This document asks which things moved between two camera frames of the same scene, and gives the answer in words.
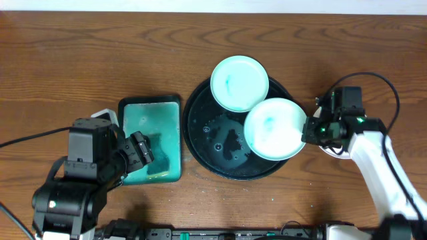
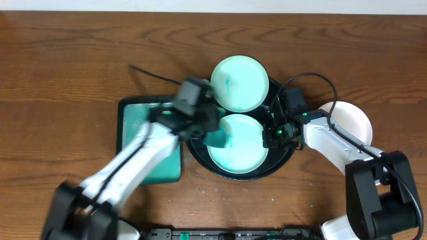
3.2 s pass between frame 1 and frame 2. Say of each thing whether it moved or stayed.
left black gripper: moved
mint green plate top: stayed
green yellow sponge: moved
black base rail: stayed
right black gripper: moved
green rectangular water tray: stayed
